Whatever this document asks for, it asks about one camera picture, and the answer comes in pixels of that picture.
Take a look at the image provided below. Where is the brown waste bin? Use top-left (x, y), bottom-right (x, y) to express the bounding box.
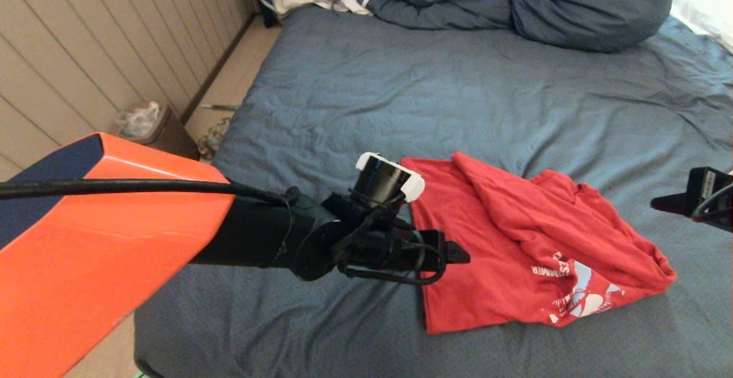
top-left (112, 101), bottom-right (200, 161)

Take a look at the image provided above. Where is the white pillow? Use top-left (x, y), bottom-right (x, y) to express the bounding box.
top-left (670, 0), bottom-right (733, 55)

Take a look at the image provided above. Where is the blue-grey bed sheet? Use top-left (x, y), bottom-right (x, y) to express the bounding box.
top-left (133, 6), bottom-right (733, 378)

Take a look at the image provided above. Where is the red t-shirt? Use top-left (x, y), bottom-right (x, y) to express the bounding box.
top-left (401, 152), bottom-right (678, 335)

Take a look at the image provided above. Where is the blue crumpled duvet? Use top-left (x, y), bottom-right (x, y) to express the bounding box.
top-left (258, 0), bottom-right (682, 54)

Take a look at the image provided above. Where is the clear plastic bin bag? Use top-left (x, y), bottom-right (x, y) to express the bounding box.
top-left (115, 101), bottom-right (161, 138)

